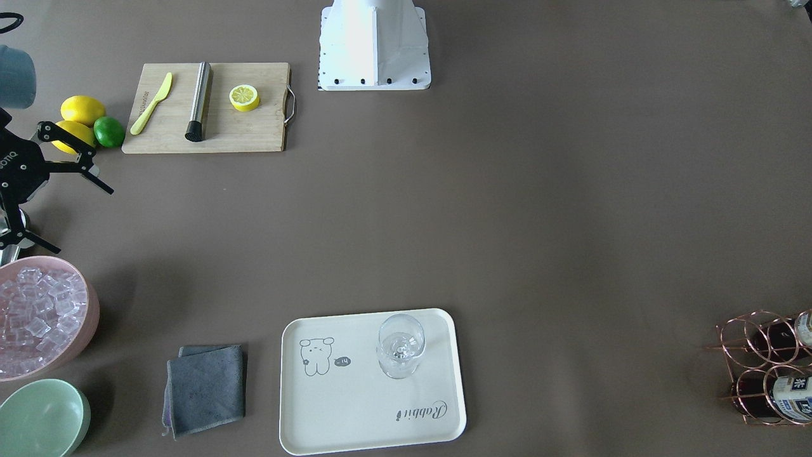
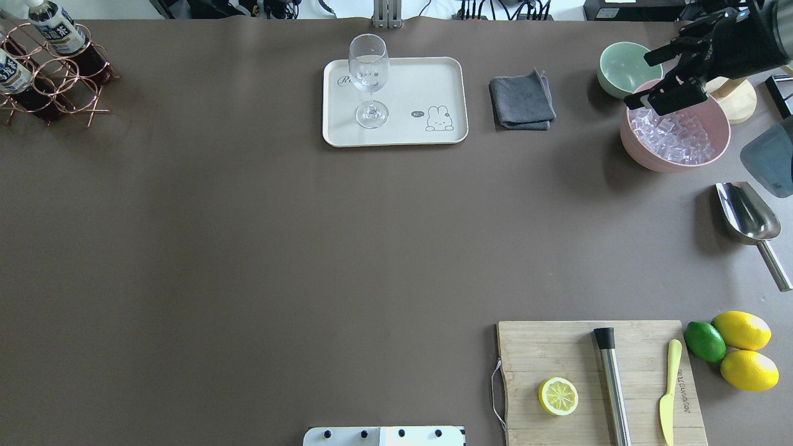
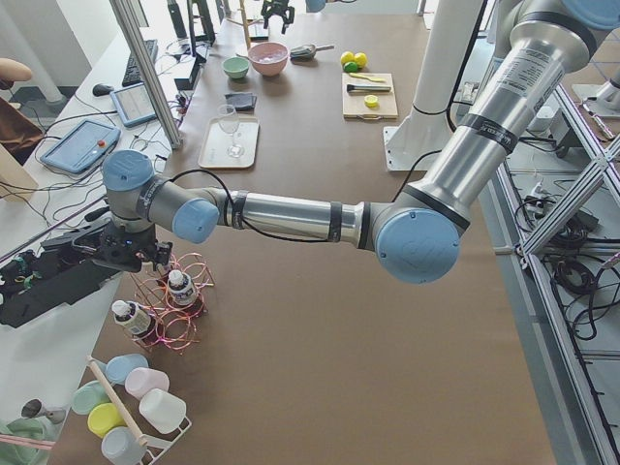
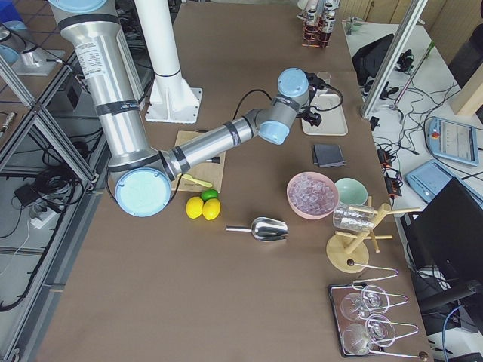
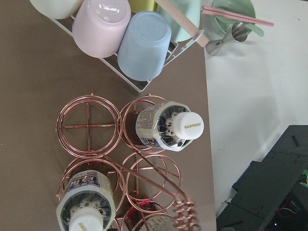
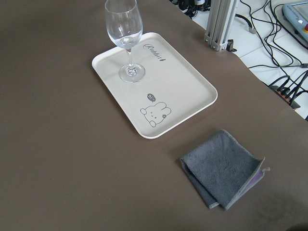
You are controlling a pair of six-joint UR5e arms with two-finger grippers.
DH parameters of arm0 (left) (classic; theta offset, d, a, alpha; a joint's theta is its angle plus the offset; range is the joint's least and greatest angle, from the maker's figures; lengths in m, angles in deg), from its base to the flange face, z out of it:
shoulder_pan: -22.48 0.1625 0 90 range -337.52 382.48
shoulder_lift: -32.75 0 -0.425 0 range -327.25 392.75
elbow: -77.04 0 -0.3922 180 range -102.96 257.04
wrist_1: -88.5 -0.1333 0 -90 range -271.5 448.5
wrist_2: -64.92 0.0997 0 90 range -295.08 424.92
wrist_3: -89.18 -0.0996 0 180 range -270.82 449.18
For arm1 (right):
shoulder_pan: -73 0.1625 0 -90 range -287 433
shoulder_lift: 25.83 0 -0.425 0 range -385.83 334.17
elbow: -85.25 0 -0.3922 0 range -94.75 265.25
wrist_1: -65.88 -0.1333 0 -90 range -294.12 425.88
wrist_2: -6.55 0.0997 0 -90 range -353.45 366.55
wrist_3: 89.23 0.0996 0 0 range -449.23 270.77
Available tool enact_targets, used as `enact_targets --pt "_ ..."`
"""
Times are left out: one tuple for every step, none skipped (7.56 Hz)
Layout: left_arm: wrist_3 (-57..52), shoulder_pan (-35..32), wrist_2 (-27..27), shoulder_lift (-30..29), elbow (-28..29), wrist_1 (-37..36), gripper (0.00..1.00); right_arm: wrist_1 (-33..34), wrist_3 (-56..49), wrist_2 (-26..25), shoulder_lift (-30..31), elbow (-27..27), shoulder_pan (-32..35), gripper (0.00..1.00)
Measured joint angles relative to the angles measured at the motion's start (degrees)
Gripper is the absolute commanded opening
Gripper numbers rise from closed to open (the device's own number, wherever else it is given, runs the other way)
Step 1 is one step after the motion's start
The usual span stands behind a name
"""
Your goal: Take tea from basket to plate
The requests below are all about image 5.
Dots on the copper wire bottle basket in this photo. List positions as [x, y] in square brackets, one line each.
[131, 169]

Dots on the tea bottle white cap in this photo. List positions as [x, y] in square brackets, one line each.
[87, 204]
[169, 125]

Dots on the light blue plastic cup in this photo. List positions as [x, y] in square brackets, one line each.
[144, 46]

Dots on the pink plastic cup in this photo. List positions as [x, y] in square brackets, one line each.
[99, 26]

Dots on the yellow plastic cup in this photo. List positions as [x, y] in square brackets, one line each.
[142, 5]

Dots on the green plastic cup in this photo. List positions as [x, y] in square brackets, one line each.
[183, 16]

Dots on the steel cocktail jigger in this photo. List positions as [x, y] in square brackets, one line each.
[237, 33]

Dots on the pink chopsticks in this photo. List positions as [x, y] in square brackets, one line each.
[235, 16]

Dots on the green bowl with utensils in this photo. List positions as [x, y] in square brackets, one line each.
[221, 25]

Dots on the white plastic cup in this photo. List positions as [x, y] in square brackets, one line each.
[56, 9]

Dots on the black equipment case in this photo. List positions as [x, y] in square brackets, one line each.
[272, 195]

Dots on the white wire cup rack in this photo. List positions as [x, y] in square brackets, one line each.
[139, 86]

